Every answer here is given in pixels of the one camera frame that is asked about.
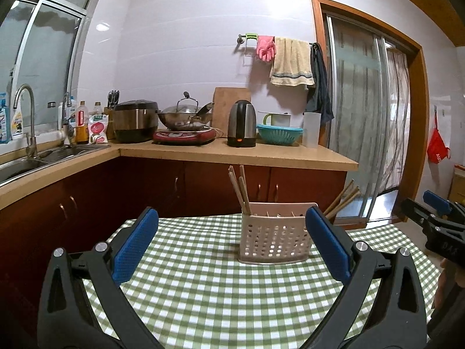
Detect steel wok lid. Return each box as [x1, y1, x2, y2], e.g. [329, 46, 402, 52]
[176, 92, 200, 114]

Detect white translucent container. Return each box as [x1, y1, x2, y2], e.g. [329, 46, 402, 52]
[303, 112, 322, 148]

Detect white labelled bottle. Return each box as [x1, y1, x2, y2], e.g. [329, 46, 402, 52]
[11, 107, 24, 137]

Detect dark red kitchen cabinets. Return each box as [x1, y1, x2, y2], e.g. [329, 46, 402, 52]
[0, 156, 347, 335]

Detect pink and white packet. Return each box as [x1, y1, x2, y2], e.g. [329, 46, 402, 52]
[88, 114, 110, 143]

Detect red hanging bag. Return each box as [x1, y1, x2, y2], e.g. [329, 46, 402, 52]
[427, 114, 451, 164]

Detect red induction cooker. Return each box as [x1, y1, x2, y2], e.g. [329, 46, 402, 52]
[153, 127, 217, 144]

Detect metal towel rail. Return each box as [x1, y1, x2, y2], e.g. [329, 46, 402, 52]
[237, 33, 316, 49]

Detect dark rice cooker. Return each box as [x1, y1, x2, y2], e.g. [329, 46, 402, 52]
[113, 100, 160, 143]

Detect beige striped towel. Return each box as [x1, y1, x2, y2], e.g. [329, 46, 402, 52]
[269, 37, 315, 88]

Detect teal plastic colander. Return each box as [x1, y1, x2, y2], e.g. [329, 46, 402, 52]
[256, 124, 304, 145]

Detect oil bottle with red label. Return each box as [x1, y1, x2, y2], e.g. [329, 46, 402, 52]
[76, 101, 90, 144]

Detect beige perforated plastic chopstick holder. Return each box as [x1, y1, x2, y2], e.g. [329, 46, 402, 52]
[238, 202, 318, 264]

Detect wooden knife block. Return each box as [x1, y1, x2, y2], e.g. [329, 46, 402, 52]
[103, 106, 117, 139]

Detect wooden cutting board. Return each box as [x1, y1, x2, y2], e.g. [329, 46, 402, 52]
[212, 87, 252, 131]

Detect pink rubber gloves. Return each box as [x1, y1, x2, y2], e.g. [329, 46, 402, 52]
[256, 35, 277, 62]

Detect striped sheer curtain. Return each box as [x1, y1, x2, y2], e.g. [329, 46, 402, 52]
[385, 49, 410, 193]

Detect small steel faucet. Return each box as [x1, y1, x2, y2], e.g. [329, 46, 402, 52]
[60, 92, 75, 142]

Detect person's right hand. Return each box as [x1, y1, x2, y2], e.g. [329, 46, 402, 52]
[434, 258, 453, 309]

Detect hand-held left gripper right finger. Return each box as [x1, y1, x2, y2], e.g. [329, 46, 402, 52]
[298, 205, 427, 349]

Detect white plastic bottle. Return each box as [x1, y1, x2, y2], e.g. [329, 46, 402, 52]
[67, 96, 78, 128]

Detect green checked tablecloth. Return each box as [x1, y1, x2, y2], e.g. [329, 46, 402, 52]
[82, 214, 449, 349]

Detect sliding glass door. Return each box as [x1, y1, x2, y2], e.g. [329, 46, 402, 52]
[325, 13, 411, 226]

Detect green rimmed mug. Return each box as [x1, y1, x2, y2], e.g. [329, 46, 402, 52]
[258, 111, 293, 128]

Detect steel electric kettle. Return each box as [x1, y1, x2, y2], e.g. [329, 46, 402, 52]
[227, 100, 257, 148]

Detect bunch of wooden chopsticks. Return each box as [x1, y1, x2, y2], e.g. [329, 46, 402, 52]
[228, 165, 361, 219]

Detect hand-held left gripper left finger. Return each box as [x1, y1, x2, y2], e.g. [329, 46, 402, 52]
[37, 206, 166, 349]

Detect wooden door frame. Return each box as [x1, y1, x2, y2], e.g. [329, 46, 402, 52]
[311, 0, 431, 222]

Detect tall steel faucet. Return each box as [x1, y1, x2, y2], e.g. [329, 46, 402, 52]
[13, 84, 39, 159]

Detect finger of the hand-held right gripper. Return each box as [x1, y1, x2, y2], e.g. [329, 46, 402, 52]
[401, 198, 465, 231]
[422, 190, 465, 219]

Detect kitchen window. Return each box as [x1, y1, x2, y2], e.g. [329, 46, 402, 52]
[0, 0, 111, 146]

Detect beige kitchen counter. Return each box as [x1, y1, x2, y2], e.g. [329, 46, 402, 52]
[0, 140, 360, 211]

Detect blue dish soap bottle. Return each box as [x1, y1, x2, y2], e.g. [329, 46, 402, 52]
[0, 92, 10, 144]

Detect steel sink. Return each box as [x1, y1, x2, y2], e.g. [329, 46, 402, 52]
[0, 143, 110, 186]

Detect steel wok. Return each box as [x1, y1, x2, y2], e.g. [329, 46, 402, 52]
[157, 111, 213, 130]

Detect dark hanging cloth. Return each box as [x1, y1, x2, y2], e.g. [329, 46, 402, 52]
[305, 42, 334, 124]

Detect wooden furniture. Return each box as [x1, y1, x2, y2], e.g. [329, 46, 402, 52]
[450, 165, 465, 200]

